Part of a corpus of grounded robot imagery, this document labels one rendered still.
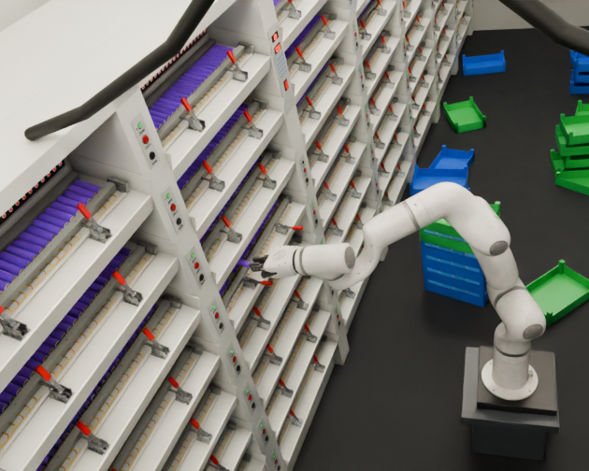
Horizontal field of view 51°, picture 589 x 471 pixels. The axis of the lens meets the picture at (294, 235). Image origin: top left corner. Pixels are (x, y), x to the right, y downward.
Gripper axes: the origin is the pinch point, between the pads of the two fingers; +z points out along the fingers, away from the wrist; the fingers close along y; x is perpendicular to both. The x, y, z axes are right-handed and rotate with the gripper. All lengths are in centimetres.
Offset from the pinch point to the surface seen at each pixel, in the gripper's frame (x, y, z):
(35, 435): -29, 80, -4
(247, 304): 8.8, 8.2, 4.5
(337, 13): -33, -111, 0
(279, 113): -28.7, -39.9, -3.4
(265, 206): -9.7, -16.4, 0.1
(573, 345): 120, -75, -64
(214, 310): -4.2, 23.6, 0.4
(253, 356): 27.0, 13.4, 9.3
